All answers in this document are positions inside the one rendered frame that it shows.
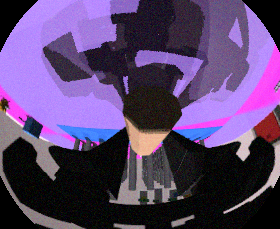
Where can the blue flat strip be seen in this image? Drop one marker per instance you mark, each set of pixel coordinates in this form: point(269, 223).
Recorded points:
point(102, 134)

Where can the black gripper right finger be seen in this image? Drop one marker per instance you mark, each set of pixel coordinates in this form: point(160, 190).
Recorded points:
point(189, 161)

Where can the yellow screwdriver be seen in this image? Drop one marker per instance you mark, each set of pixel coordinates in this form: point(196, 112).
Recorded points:
point(4, 105)

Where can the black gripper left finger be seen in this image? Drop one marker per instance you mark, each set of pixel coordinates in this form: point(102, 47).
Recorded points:
point(105, 163)

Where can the blue block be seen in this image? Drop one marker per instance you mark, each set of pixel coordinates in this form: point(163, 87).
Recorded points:
point(32, 127)

